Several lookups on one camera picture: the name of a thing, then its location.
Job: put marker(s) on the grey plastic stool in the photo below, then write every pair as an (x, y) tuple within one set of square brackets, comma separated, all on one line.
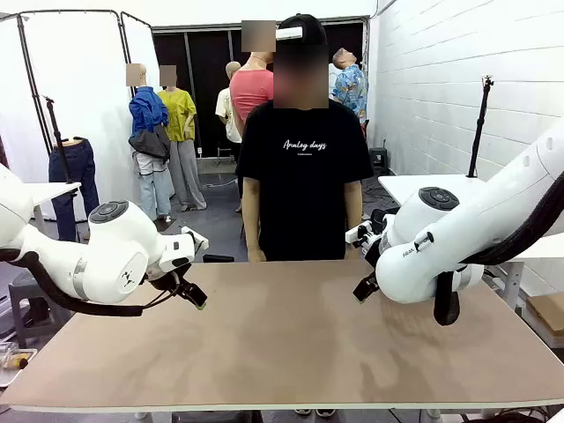
[(26, 321)]

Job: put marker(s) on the person's left hand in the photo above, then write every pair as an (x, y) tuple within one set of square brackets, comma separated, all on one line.
[(353, 254)]

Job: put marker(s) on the black plastic stool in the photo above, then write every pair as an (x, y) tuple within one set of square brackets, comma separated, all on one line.
[(379, 158)]

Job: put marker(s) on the black curtain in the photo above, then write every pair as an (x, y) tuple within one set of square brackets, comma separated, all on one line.
[(198, 88)]

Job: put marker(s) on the wide white backdrop screen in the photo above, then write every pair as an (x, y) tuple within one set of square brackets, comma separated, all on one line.
[(75, 79)]

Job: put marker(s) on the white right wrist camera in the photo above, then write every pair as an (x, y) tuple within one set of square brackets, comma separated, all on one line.
[(357, 234)]

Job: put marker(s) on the narrow white backdrop screen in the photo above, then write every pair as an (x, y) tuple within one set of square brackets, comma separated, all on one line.
[(138, 57)]

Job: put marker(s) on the person in black t-shirt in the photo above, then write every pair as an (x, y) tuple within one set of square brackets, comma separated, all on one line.
[(304, 185)]

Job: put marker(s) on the mannequin in pink top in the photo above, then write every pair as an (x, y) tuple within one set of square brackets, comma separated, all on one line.
[(251, 92)]

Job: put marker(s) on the small black flat object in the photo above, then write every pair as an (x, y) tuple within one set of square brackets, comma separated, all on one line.
[(218, 258)]

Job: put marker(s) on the black and white shoe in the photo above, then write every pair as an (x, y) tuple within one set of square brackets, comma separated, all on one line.
[(302, 412), (325, 413)]

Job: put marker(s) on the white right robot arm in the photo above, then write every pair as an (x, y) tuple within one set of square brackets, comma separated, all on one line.
[(423, 269)]

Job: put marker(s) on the white head-mounted camera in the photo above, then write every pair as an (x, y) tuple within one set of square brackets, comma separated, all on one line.
[(288, 33)]

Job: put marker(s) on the person's left forearm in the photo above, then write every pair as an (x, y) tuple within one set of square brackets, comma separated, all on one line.
[(353, 207)]

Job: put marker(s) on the mannequin in floral shirt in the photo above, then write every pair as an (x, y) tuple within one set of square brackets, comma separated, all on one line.
[(350, 86)]

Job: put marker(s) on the black tripod with white head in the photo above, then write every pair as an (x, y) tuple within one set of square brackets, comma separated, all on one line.
[(479, 128)]

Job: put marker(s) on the mannequin in yellow shirt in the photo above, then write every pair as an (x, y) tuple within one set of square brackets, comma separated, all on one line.
[(178, 114)]

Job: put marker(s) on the small white side table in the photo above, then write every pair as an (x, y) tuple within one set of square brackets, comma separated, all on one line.
[(53, 190)]

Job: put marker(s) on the person's right hand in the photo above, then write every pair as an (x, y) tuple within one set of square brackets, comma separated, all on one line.
[(257, 255)]

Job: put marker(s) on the brown cardboard box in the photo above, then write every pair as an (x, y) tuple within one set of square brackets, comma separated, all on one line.
[(548, 315)]

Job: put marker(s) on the mannequin in blue shirt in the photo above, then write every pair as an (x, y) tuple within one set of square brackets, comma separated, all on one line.
[(147, 119)]

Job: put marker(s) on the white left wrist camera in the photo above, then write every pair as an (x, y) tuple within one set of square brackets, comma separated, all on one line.
[(196, 238)]

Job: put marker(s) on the person's right forearm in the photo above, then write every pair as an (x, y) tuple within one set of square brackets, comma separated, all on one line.
[(253, 216)]

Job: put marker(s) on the black tripod stand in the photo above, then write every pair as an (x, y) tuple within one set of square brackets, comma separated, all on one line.
[(56, 132)]

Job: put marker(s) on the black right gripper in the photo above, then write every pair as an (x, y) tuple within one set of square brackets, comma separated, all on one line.
[(374, 260)]

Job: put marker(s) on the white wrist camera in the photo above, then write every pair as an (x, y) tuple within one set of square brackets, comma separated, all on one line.
[(196, 238), (357, 234)]

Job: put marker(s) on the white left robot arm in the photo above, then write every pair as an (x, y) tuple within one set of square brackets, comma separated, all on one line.
[(114, 247)]

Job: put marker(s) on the white tray with food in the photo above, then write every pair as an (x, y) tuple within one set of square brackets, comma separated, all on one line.
[(13, 363)]

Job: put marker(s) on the black cap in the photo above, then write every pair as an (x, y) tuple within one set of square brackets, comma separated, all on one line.
[(313, 26)]

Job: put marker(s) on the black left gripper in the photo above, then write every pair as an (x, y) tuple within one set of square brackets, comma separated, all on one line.
[(167, 279)]

